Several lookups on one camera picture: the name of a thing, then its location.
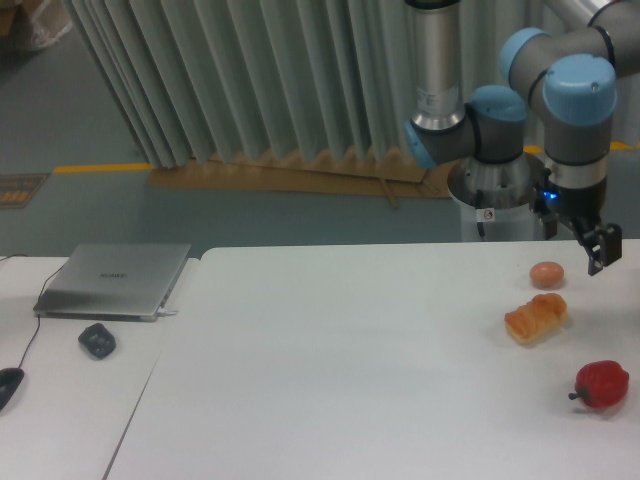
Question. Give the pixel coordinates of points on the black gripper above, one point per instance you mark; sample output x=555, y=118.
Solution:
x=578, y=209

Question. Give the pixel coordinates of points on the orange toy bread loaf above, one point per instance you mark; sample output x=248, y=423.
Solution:
x=539, y=317

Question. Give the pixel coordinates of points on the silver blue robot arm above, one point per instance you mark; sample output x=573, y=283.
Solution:
x=557, y=100

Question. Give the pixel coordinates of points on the brown toy egg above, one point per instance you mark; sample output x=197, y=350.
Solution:
x=546, y=275

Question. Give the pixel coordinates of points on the red toy bell pepper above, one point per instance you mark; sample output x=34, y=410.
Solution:
x=600, y=384

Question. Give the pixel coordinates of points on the grey-green pleated curtain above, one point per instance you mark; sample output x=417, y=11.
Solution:
x=197, y=79

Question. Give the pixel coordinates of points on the white usb plug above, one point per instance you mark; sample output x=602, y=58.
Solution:
x=166, y=312

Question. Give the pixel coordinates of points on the silver closed laptop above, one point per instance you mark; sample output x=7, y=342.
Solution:
x=129, y=282

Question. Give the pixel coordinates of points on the black small controller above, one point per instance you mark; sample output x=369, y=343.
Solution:
x=98, y=341

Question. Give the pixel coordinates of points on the brown floor sign mat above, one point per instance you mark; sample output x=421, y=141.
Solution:
x=18, y=189

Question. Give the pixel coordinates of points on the black computer mouse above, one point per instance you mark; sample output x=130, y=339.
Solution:
x=10, y=380

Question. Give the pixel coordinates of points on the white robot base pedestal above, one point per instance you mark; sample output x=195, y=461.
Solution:
x=494, y=199

